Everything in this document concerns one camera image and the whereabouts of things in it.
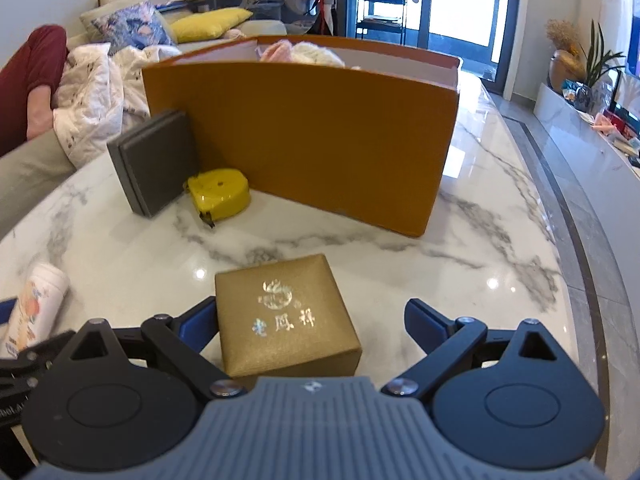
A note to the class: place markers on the white printed blanket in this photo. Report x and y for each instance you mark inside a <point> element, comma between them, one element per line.
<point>90,110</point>

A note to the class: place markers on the white lotion tube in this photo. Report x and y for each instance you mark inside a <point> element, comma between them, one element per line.
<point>37,300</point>

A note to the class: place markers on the white television cabinet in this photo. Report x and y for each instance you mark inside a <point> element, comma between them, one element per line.
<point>565,120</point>

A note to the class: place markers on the green potted plant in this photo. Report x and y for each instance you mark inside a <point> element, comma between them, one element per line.
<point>597,60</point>

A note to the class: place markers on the yellow tape measure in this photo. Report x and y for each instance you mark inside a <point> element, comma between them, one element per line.
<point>220,192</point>

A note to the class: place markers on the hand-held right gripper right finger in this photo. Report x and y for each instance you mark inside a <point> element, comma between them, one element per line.
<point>425,321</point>

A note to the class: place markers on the black shelf rack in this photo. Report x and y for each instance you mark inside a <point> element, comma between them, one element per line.
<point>380,20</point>

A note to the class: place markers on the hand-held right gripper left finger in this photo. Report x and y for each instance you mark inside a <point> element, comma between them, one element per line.
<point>197,321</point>

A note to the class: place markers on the grey case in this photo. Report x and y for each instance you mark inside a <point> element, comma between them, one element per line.
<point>155,160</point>

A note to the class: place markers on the red ribbon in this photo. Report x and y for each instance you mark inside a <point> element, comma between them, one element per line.
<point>324,10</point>

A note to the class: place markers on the gold vase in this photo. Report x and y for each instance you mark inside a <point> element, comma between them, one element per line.
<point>565,70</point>

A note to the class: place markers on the glass sliding door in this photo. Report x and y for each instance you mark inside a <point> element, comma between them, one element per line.
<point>450,10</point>

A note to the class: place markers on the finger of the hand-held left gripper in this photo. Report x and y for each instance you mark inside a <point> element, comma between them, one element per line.
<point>7,312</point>
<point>35,357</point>

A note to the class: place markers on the orange cardboard box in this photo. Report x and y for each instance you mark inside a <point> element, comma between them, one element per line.
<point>325,150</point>

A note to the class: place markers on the gold gift box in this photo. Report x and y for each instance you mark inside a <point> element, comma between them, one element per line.
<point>285,320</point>

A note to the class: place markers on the blue floral pillow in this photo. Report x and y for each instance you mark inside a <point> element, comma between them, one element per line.
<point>135,27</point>

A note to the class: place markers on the dried flower bunch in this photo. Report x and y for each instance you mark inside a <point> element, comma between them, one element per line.
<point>560,35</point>

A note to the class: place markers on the white crochet bunny toy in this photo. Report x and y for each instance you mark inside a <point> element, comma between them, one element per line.
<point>315,54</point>

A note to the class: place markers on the yellow pillow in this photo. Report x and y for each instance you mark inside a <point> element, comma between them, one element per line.
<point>210,25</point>

